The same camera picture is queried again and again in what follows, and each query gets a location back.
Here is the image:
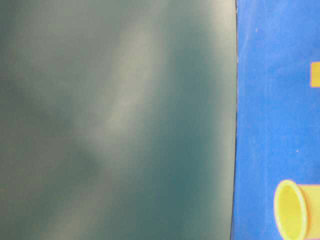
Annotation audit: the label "orange wooden block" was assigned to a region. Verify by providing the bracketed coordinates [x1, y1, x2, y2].
[310, 61, 320, 88]

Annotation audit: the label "yellow plastic cup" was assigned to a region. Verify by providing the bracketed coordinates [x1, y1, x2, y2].
[273, 180, 320, 240]

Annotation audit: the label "blue cloth mat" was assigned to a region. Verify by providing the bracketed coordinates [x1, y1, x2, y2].
[231, 0, 320, 240]

